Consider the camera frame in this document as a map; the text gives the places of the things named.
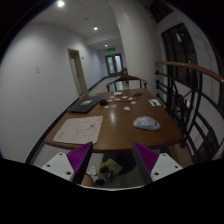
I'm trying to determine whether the silver computer mouse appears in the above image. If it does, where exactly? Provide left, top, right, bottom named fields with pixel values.
left=133, top=116, right=161, bottom=131

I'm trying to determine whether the small black box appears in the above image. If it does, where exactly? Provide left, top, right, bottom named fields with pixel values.
left=99, top=99, right=107, bottom=106

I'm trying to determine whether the white card with print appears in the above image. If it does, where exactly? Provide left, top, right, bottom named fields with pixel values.
left=149, top=99, right=161, bottom=106

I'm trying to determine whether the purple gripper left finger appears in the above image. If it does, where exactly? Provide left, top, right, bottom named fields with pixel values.
left=41, top=141, right=94, bottom=185

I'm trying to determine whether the glass double door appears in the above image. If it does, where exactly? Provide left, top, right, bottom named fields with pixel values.
left=105, top=54, right=123, bottom=76

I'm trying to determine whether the yellow green object on floor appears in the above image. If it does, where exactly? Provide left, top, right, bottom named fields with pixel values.
left=98, top=159, right=122, bottom=182

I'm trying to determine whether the white door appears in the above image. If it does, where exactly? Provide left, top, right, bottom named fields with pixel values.
left=68, top=49, right=87, bottom=96

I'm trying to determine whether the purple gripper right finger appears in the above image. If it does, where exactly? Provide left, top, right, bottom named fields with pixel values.
left=132, top=141, right=184, bottom=186

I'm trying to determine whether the wooden stair handrail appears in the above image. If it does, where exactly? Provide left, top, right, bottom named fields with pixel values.
left=155, top=61, right=224, bottom=86

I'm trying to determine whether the dark window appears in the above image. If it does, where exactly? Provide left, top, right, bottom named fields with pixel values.
left=162, top=23, right=198, bottom=87

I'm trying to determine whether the black closed laptop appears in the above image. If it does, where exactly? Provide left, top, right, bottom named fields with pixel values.
left=67, top=96, right=104, bottom=113

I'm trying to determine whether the green exit sign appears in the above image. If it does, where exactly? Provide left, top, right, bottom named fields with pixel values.
left=107, top=48, right=116, bottom=52

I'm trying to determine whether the white patterned mouse pad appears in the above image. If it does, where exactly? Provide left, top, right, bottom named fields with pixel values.
left=53, top=116, right=103, bottom=145

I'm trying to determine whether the wooden chair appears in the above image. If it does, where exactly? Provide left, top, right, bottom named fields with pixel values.
left=106, top=75, right=148, bottom=91

